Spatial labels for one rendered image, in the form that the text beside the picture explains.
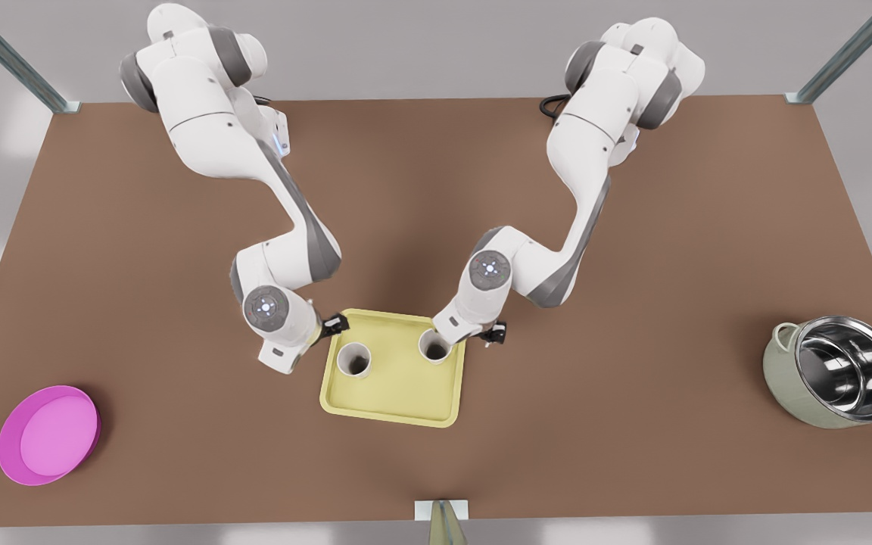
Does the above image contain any yellow square tray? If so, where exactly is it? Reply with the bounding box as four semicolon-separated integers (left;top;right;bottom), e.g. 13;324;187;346
319;308;468;428

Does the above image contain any white IKEA cup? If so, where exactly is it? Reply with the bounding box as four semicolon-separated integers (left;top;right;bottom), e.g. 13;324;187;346
336;341;372;379
418;329;453;366

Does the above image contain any green steel-lined pot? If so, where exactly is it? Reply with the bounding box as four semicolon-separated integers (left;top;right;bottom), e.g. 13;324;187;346
762;316;872;430

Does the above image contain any silver frame post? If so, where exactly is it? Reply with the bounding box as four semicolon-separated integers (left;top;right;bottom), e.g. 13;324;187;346
0;0;81;114
415;499;470;545
784;0;872;104

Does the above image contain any pink round bowl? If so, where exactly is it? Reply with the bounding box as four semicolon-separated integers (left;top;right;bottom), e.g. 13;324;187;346
0;385;102;487

